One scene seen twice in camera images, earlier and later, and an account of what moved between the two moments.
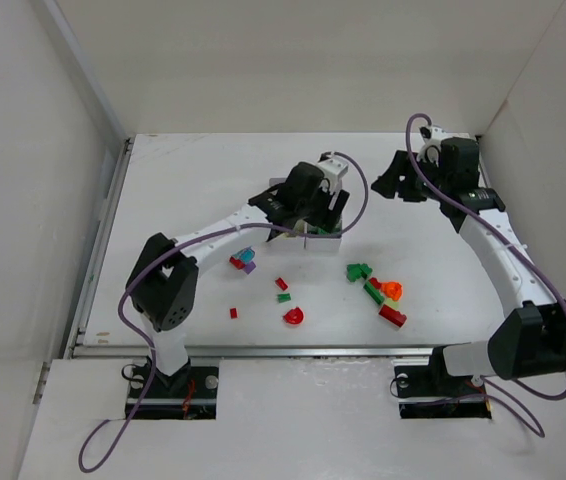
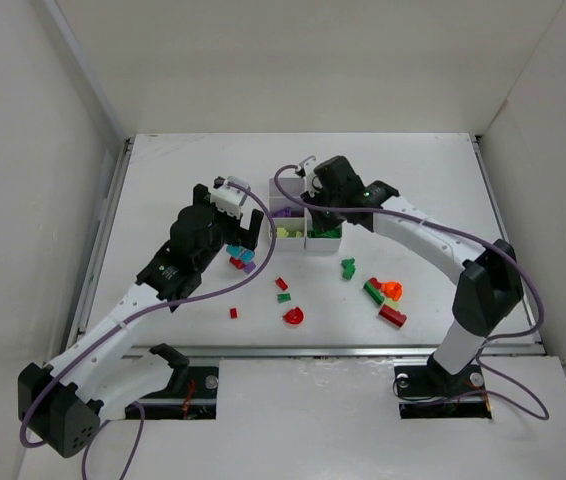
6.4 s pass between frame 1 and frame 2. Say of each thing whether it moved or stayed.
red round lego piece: stayed
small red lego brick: stayed
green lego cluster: moved
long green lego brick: stayed
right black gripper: moved
